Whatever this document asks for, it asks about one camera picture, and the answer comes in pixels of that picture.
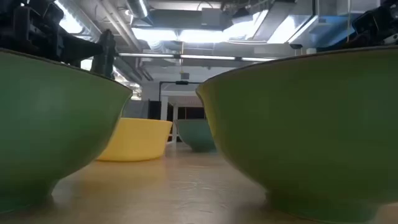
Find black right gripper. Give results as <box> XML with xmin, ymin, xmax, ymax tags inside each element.
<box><xmin>341</xmin><ymin>0</ymin><xmax>398</xmax><ymax>50</ymax></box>

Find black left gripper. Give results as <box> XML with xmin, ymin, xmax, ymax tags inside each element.
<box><xmin>14</xmin><ymin>2</ymin><xmax>104</xmax><ymax>68</ymax></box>

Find dark green ceramic bowl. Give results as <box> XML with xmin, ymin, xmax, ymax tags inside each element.
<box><xmin>0</xmin><ymin>48</ymin><xmax>134</xmax><ymax>215</ymax></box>

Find olive green floral bowl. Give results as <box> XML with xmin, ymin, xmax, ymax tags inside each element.
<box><xmin>195</xmin><ymin>45</ymin><xmax>398</xmax><ymax>224</ymax></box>

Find yellow plastic bowl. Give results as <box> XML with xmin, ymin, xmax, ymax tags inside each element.
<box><xmin>96</xmin><ymin>117</ymin><xmax>174</xmax><ymax>162</ymax></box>

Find teal ceramic bowl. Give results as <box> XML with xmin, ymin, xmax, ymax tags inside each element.
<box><xmin>174</xmin><ymin>119</ymin><xmax>218</xmax><ymax>153</ymax></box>

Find grey ceiling pipe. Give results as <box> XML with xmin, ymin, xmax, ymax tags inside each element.
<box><xmin>99</xmin><ymin>0</ymin><xmax>144</xmax><ymax>52</ymax></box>

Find long ceiling light tube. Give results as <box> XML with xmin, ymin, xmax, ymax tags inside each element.
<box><xmin>119</xmin><ymin>52</ymin><xmax>175</xmax><ymax>59</ymax></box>
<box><xmin>180</xmin><ymin>54</ymin><xmax>236</xmax><ymax>61</ymax></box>
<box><xmin>241</xmin><ymin>57</ymin><xmax>277</xmax><ymax>62</ymax></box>

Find bright ceiling light panel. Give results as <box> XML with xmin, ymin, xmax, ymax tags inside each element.
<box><xmin>131</xmin><ymin>26</ymin><xmax>229</xmax><ymax>44</ymax></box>

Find grey room partition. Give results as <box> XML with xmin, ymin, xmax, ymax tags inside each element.
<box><xmin>123</xmin><ymin>99</ymin><xmax>150</xmax><ymax>119</ymax></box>

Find dark low cabinet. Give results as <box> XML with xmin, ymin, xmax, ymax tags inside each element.
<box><xmin>148</xmin><ymin>101</ymin><xmax>206</xmax><ymax>121</ymax></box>

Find grey ceiling box unit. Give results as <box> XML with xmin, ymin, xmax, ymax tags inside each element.
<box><xmin>201</xmin><ymin>7</ymin><xmax>223</xmax><ymax>27</ymax></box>

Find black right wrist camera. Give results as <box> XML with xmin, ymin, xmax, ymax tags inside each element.
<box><xmin>352</xmin><ymin>10</ymin><xmax>379</xmax><ymax>35</ymax></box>

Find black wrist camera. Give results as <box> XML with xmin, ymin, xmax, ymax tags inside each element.
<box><xmin>42</xmin><ymin>2</ymin><xmax>65</xmax><ymax>27</ymax></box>
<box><xmin>352</xmin><ymin>10</ymin><xmax>379</xmax><ymax>35</ymax></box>

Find corrugated silver ceiling duct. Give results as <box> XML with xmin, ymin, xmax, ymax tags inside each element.
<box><xmin>57</xmin><ymin>0</ymin><xmax>103</xmax><ymax>43</ymax></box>

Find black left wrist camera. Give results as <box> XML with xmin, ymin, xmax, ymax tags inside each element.
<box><xmin>42</xmin><ymin>2</ymin><xmax>65</xmax><ymax>27</ymax></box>

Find large metal air duct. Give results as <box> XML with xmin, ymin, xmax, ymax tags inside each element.
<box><xmin>267</xmin><ymin>0</ymin><xmax>382</xmax><ymax>44</ymax></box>

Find silver round ventilation duct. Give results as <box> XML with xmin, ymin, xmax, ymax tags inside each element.
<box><xmin>126</xmin><ymin>0</ymin><xmax>149</xmax><ymax>19</ymax></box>

